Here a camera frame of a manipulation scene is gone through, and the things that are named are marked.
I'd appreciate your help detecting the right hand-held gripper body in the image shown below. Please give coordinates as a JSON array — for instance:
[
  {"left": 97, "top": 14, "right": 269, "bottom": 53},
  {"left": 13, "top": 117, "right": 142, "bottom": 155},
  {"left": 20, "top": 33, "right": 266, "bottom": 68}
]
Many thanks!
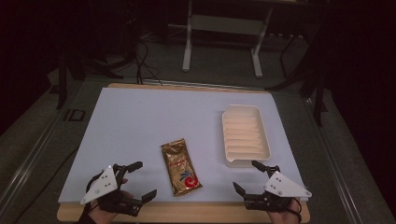
[{"left": 244, "top": 166, "right": 313, "bottom": 213}]

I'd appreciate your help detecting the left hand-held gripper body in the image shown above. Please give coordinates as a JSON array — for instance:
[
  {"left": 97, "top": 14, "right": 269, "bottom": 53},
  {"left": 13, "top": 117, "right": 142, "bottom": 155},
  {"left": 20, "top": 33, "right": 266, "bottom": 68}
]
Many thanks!
[{"left": 79, "top": 163, "right": 143, "bottom": 217}]

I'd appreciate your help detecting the white ribbed plastic tray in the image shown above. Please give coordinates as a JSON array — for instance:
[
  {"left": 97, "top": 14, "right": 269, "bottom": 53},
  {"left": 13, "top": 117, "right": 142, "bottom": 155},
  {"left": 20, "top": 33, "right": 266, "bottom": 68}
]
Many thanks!
[{"left": 220, "top": 104, "right": 272, "bottom": 169}]

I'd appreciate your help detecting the gold snack packet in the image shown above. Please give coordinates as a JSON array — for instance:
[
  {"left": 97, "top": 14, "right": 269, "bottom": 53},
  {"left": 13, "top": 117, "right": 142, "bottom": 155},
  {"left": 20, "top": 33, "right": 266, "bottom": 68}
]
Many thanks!
[{"left": 160, "top": 138, "right": 203, "bottom": 198}]

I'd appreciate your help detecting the person's right hand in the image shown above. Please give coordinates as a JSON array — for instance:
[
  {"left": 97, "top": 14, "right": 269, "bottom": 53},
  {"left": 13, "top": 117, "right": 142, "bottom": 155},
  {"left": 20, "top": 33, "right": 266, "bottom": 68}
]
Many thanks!
[{"left": 266, "top": 198, "right": 303, "bottom": 224}]

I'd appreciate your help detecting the person's left hand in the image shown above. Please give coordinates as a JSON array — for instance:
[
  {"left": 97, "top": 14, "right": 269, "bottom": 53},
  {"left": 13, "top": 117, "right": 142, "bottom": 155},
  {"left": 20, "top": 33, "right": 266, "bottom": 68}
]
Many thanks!
[{"left": 88, "top": 177, "right": 135, "bottom": 224}]

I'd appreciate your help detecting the pale blue table mat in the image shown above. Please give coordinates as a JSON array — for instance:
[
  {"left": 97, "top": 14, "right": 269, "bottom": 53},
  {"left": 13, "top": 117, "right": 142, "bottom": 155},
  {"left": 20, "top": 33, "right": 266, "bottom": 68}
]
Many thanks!
[{"left": 58, "top": 87, "right": 313, "bottom": 205}]

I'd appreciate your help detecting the black tripod stand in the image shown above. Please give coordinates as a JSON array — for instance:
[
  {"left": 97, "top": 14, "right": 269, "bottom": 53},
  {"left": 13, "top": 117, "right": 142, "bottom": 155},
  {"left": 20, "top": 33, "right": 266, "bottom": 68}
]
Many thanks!
[{"left": 266, "top": 12, "right": 330, "bottom": 128}]

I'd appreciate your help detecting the black metal stand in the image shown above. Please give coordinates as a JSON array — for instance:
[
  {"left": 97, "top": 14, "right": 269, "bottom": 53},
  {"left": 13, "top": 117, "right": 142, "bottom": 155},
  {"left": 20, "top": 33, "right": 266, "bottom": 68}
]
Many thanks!
[{"left": 55, "top": 46, "right": 69, "bottom": 110}]

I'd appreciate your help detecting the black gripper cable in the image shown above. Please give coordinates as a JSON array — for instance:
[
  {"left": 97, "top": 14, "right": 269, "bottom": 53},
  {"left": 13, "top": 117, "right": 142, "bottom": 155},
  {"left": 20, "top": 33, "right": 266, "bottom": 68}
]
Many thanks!
[{"left": 291, "top": 197, "right": 304, "bottom": 224}]

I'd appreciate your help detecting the thin black floor cable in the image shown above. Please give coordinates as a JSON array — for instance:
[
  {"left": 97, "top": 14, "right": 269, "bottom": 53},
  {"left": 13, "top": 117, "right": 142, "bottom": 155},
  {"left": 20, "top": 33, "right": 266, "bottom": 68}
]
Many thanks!
[{"left": 13, "top": 147, "right": 79, "bottom": 224}]

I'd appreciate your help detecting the grey metal floor rail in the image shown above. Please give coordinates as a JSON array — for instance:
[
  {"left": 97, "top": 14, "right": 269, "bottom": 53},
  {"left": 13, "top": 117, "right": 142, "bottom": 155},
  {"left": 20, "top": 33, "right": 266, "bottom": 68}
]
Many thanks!
[
  {"left": 0, "top": 102, "right": 80, "bottom": 216},
  {"left": 302, "top": 95, "right": 363, "bottom": 224}
]

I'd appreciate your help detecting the black cables bundle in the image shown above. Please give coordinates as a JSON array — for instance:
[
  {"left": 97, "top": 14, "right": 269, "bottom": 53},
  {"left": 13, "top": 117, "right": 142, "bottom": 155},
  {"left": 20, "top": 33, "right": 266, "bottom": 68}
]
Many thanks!
[{"left": 133, "top": 38, "right": 163, "bottom": 86}]

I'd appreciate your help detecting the white metal stand frame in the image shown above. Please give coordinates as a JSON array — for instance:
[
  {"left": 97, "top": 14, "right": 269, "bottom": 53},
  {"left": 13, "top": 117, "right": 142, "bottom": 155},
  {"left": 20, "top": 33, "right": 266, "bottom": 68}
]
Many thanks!
[{"left": 181, "top": 0, "right": 276, "bottom": 79}]

